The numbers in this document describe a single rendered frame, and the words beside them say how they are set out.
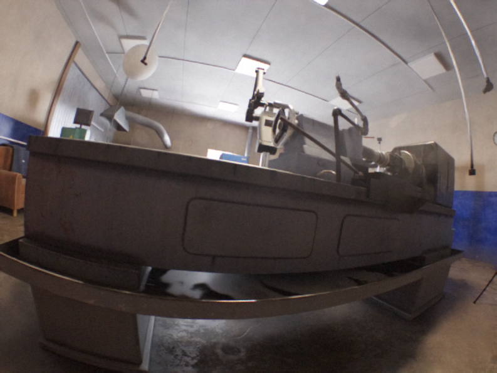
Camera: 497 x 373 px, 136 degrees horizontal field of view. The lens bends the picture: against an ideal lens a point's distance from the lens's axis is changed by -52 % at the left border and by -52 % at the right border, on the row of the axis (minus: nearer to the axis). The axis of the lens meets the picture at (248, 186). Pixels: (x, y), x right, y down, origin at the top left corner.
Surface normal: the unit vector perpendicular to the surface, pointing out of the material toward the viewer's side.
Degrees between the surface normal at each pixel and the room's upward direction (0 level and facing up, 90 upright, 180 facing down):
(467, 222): 90
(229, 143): 90
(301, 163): 90
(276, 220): 90
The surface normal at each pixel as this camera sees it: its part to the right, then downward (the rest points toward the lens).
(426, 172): -0.95, -0.14
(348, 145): -0.43, -0.29
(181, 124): 0.30, 0.01
